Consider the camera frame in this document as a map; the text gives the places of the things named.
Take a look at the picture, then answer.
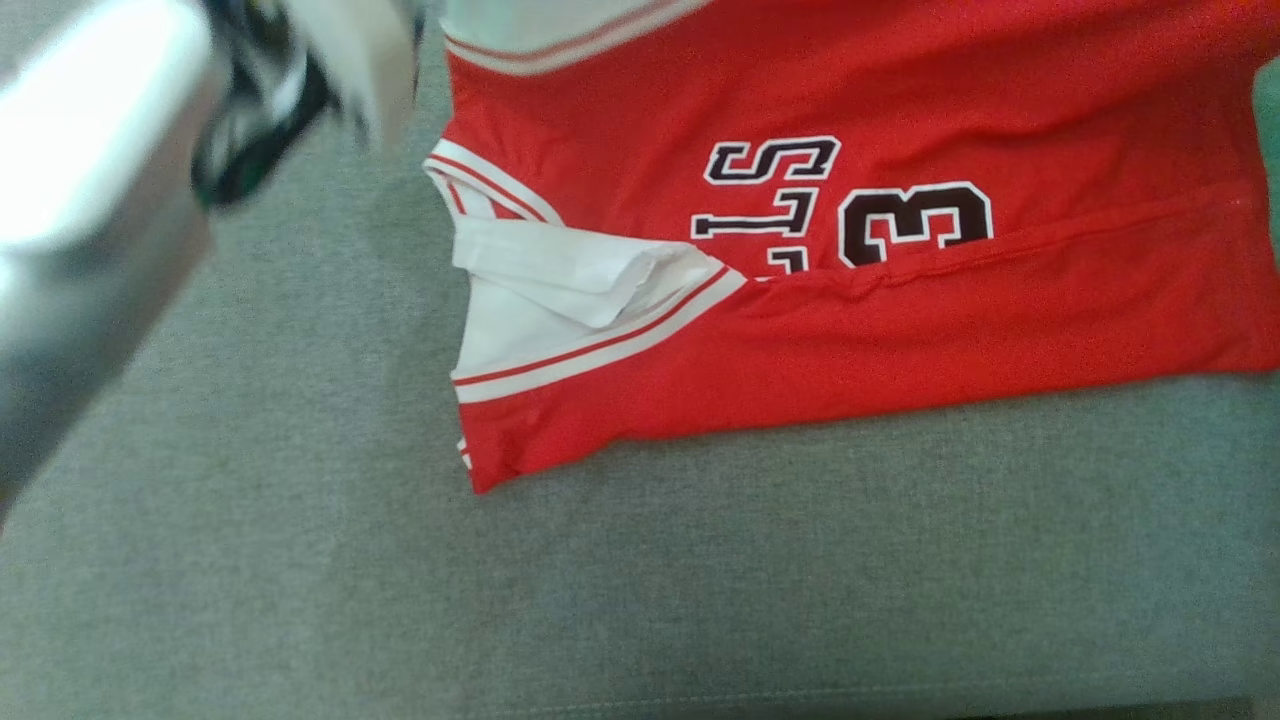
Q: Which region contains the red and white basketball jersey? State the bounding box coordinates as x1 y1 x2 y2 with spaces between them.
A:
422 0 1280 496

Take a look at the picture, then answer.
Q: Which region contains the large grey sofa seat cushion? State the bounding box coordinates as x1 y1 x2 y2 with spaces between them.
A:
0 0 1280 720

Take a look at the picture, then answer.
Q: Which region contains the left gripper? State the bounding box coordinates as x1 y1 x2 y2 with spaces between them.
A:
190 0 441 211

